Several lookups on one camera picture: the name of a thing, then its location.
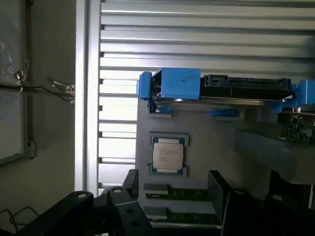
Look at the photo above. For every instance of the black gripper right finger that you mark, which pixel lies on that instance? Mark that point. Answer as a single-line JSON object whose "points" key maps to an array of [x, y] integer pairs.
{"points": [[236, 209]]}

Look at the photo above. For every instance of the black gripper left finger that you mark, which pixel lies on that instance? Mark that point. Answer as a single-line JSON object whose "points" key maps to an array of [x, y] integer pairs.
{"points": [[123, 211]]}

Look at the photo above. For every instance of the silver and green CPU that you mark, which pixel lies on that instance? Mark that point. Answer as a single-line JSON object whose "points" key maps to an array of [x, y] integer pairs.
{"points": [[168, 153]]}

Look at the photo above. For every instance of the green RAM stick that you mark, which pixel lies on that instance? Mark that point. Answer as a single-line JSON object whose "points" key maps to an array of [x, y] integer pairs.
{"points": [[187, 193]]}

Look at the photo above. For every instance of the grey parts rack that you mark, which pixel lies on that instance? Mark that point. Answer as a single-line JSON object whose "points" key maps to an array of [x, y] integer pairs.
{"points": [[209, 147]]}

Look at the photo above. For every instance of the green graphics card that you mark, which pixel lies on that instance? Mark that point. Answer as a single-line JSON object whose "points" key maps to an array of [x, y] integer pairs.
{"points": [[299, 127]]}

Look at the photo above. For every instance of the black disk with blue caddy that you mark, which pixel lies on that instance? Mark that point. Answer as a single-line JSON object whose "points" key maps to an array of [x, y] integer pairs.
{"points": [[221, 86]]}

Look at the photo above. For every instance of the grey framed panel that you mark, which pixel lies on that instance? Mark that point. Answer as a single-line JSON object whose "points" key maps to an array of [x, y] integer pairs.
{"points": [[13, 81]]}

